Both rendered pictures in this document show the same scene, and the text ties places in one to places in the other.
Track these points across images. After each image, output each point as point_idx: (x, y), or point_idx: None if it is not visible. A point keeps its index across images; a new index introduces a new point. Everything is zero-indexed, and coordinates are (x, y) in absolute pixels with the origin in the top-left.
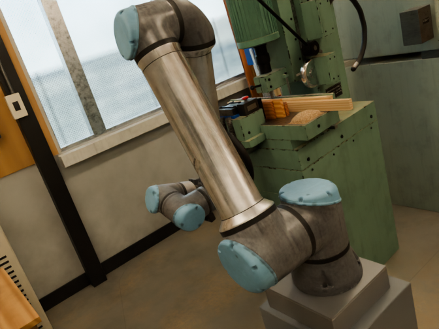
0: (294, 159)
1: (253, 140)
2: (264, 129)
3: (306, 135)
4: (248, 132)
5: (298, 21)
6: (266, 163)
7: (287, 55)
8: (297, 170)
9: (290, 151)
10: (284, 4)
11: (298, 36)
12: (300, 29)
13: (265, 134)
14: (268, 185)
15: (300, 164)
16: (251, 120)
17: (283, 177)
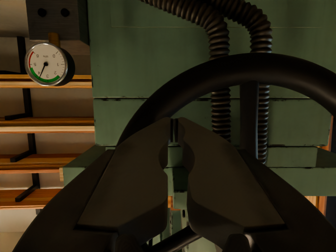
0: (104, 125)
1: (172, 196)
2: (171, 188)
3: (64, 177)
4: (183, 217)
5: (168, 232)
6: (194, 109)
7: (175, 219)
8: (105, 97)
9: (112, 143)
10: None
11: (148, 240)
12: (168, 224)
13: (171, 177)
14: (206, 49)
15: (94, 113)
16: (183, 225)
17: (151, 75)
